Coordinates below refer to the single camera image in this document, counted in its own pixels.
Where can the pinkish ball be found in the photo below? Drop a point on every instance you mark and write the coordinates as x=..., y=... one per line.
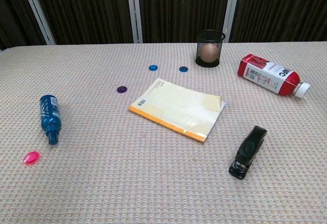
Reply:
x=209, y=53

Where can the dark blue plastic disc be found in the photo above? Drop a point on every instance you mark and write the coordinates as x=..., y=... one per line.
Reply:
x=183, y=69

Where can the light blue plastic disc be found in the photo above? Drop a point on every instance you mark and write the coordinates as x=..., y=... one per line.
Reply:
x=153, y=67

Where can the yellow book with orange spine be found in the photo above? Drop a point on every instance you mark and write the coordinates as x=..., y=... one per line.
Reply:
x=178, y=108

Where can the pink plastic disc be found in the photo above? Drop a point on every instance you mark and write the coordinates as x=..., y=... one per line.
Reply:
x=31, y=157

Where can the blue spray bottle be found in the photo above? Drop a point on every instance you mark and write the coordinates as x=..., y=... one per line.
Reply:
x=49, y=115

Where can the purple plastic disc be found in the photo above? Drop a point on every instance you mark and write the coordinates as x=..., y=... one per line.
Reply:
x=121, y=89

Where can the black stapler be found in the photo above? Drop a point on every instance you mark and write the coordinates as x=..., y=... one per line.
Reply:
x=248, y=150

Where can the grey partition frame post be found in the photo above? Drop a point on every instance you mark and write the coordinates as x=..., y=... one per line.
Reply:
x=38, y=9
x=232, y=9
x=135, y=9

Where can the red juice bottle white cap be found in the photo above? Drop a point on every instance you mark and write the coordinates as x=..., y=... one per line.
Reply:
x=268, y=76

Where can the black mesh pen holder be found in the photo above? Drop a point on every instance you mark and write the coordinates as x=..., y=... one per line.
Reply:
x=210, y=48

